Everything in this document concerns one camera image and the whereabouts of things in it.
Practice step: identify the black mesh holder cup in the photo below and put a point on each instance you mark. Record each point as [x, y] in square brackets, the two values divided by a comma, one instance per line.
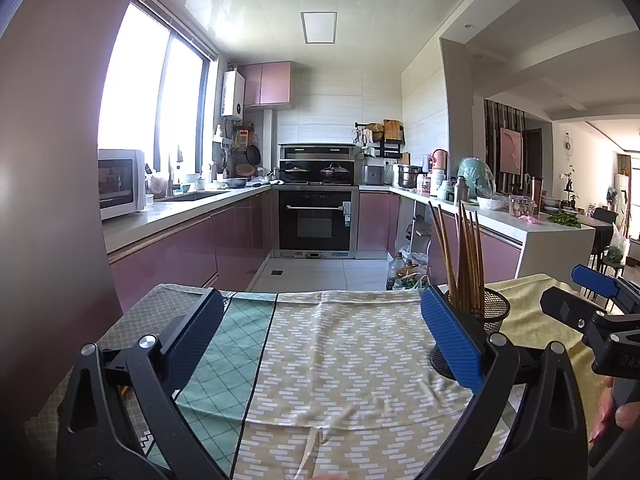
[495, 310]

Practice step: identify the white island countertop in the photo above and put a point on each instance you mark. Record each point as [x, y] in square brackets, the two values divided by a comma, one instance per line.
[555, 245]

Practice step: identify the steel stockpot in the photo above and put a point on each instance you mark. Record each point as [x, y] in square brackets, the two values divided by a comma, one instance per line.
[410, 177]

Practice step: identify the patterned patchwork tablecloth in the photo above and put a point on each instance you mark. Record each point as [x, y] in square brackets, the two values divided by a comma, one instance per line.
[340, 360]

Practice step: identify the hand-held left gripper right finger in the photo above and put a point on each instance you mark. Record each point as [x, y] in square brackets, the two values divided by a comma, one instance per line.
[450, 340]

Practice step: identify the black stove hood unit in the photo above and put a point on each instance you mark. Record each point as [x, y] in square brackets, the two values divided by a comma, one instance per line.
[317, 152]

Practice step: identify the white sink countertop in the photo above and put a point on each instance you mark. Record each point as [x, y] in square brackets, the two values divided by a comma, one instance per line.
[165, 215]

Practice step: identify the dark slatted wall panel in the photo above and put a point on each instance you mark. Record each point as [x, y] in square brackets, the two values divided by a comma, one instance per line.
[492, 145]

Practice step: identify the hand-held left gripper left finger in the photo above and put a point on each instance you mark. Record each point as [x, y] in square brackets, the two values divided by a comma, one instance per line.
[197, 330]

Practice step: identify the clear plastic bag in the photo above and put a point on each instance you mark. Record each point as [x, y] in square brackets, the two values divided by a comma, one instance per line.
[416, 272]

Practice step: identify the pink island cabinet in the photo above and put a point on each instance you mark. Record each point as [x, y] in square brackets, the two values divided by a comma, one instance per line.
[500, 257]

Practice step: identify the kitchen window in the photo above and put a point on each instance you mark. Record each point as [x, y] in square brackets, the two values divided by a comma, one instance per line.
[135, 85]

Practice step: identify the pink wall cabinet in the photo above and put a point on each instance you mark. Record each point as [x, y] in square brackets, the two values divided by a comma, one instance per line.
[270, 85]

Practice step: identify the hanging black wok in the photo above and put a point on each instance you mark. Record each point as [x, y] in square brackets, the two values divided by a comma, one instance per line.
[253, 154]

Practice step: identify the round wall decoration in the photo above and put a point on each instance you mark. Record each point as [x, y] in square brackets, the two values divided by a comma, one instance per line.
[569, 142]

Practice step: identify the wooden cutting board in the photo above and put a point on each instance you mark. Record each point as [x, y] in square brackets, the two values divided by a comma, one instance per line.
[392, 130]

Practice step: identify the brown tumbler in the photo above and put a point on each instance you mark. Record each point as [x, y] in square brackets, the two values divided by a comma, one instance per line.
[537, 190]

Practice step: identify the white water heater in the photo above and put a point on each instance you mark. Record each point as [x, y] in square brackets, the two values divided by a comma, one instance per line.
[233, 94]

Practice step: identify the black wall rack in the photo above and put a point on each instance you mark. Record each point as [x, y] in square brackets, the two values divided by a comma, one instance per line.
[390, 149]

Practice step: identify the steel faucet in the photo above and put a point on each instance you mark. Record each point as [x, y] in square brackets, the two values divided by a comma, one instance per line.
[172, 177]

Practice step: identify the green plastic bag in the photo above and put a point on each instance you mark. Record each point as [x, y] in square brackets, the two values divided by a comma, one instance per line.
[618, 247]

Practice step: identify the green leafy vegetables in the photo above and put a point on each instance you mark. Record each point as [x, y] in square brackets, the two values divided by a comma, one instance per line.
[562, 219]

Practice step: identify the steel mixing bowl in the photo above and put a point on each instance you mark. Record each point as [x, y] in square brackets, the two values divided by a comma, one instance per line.
[235, 182]

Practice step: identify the narrow pink base cabinet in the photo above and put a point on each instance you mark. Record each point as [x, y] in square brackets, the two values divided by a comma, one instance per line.
[377, 222]

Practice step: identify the black pot glass lid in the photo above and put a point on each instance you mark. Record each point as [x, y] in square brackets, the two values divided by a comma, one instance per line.
[297, 174]
[335, 172]

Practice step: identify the grey refrigerator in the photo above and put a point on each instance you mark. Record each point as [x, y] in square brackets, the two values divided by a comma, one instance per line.
[50, 160]

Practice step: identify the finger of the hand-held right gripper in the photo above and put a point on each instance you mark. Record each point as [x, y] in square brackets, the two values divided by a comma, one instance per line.
[562, 302]
[597, 280]

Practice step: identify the dark dining chair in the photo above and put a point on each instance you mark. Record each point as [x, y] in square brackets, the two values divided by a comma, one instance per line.
[602, 240]

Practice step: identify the steel vacuum flask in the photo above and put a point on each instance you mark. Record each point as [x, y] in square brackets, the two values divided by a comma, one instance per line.
[461, 190]

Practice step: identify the long pink base cabinets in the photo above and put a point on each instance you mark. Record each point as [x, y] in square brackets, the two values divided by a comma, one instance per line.
[200, 250]

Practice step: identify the grey trash bin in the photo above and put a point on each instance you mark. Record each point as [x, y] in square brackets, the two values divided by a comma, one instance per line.
[420, 235]

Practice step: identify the clear glass jar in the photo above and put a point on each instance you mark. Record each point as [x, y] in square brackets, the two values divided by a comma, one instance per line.
[521, 207]

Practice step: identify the ceiling light panel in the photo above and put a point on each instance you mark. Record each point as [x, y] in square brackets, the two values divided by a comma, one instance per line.
[318, 27]

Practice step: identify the pink wall picture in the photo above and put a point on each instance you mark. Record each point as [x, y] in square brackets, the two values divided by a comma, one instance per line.
[511, 150]

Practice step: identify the bunch of wooden chopsticks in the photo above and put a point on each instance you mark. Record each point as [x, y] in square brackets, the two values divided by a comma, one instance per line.
[467, 260]

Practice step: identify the pink thermos jug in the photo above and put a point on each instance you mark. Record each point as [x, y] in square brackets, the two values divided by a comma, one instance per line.
[440, 162]

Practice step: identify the plastic oil bottle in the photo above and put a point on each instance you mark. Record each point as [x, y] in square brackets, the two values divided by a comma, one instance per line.
[395, 272]

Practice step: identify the white bowl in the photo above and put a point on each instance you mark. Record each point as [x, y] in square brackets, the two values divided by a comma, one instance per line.
[492, 203]

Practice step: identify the kitchen sink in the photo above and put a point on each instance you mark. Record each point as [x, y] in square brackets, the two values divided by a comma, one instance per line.
[190, 196]

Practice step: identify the person's right hand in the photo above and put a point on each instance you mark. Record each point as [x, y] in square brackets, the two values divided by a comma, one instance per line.
[605, 415]

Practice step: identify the black built-in oven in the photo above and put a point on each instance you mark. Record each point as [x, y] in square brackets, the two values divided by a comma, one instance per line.
[317, 222]

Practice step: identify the white microwave oven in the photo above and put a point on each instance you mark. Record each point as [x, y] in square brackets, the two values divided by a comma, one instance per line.
[117, 182]

